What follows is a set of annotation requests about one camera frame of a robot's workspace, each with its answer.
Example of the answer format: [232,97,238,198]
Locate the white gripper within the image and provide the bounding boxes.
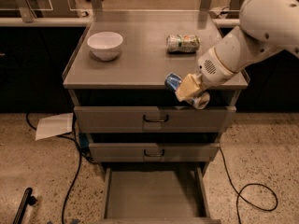
[175,31,249,102]

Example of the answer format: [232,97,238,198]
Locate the blue silver redbull can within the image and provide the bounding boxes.
[164,73,210,109]

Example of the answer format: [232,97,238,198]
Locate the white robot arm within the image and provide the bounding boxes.
[176,0,299,102]

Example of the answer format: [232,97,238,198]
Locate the crushed green white can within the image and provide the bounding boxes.
[166,35,200,53]

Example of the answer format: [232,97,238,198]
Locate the grey drawer cabinet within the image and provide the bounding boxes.
[61,9,250,224]

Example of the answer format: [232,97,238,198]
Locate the grey top drawer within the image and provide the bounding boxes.
[74,106,235,133]

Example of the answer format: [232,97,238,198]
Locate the grey middle drawer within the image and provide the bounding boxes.
[90,143,220,162]

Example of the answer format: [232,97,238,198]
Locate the grey open bottom drawer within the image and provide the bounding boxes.
[101,167,213,224]

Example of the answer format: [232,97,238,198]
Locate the white ceramic bowl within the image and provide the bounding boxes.
[87,32,123,61]

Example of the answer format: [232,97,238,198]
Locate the white paper sheet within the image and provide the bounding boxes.
[36,113,73,140]

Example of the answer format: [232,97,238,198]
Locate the black bar on floor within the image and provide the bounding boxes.
[13,188,37,224]

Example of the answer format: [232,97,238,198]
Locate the black floor cable right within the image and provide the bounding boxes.
[218,145,278,224]

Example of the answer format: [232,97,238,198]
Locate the black floor cable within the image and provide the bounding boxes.
[25,112,94,224]
[218,145,278,224]

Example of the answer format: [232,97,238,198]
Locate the black floor cable left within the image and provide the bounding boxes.
[25,112,94,224]

